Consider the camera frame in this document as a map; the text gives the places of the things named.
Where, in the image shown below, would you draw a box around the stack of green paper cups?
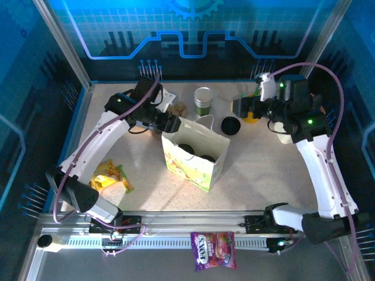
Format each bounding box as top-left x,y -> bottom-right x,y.
193,87 -> 214,116

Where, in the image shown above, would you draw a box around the floral paper gift bag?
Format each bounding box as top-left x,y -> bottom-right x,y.
161,114 -> 231,193

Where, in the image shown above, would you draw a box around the brown pulp cup carrier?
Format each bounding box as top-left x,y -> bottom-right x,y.
152,101 -> 190,138

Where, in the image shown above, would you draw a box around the beige holder with orange top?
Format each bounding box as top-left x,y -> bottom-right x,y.
274,92 -> 326,145

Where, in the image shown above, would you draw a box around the yellow snack packet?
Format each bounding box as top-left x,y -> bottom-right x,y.
89,159 -> 120,191

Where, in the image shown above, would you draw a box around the small controller board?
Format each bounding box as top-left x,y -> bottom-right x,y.
101,231 -> 124,245
268,237 -> 295,254

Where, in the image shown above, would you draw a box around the purple Fox's candy bag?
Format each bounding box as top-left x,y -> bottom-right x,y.
190,231 -> 237,272

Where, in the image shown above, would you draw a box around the white bottle black cap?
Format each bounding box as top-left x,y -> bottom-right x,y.
37,234 -> 67,253

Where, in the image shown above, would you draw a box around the aluminium frame post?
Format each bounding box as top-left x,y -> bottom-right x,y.
294,0 -> 344,88
31,0 -> 94,90

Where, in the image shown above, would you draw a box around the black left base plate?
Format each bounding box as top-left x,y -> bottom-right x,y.
88,215 -> 144,235

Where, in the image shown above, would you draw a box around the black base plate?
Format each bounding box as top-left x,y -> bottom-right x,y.
244,215 -> 299,235
88,215 -> 144,235

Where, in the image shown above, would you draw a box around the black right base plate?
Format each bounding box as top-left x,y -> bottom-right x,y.
244,215 -> 299,235

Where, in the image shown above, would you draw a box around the white slotted cable duct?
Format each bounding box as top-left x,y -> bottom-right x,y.
63,235 -> 270,251

